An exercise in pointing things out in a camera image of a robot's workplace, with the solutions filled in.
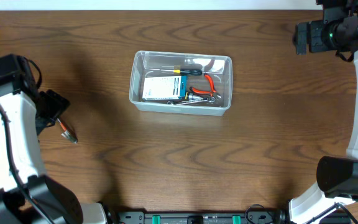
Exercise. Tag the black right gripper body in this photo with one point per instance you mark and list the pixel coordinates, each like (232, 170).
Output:
(321, 37)

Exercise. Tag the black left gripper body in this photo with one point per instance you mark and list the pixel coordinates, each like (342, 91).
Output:
(53, 104)

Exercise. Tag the red handled pliers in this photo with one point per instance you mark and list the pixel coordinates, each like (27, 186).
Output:
(207, 89)

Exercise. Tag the thin metal wrench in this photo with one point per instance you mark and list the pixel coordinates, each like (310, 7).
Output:
(193, 101)

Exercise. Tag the blue white cardboard box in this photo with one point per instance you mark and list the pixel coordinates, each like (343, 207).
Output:
(164, 88)

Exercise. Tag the small yellow precision screwdriver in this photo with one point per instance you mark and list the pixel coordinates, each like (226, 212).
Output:
(192, 72)

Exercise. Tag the yellow black stubby screwdriver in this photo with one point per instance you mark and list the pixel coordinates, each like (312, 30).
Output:
(194, 97)

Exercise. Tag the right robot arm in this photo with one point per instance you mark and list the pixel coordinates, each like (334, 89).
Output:
(336, 184)

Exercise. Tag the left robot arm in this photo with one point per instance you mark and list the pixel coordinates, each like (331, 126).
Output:
(27, 194)

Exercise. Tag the clear plastic container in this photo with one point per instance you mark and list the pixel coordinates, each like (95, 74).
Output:
(149, 63)

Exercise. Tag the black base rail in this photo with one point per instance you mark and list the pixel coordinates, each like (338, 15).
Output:
(255, 214)

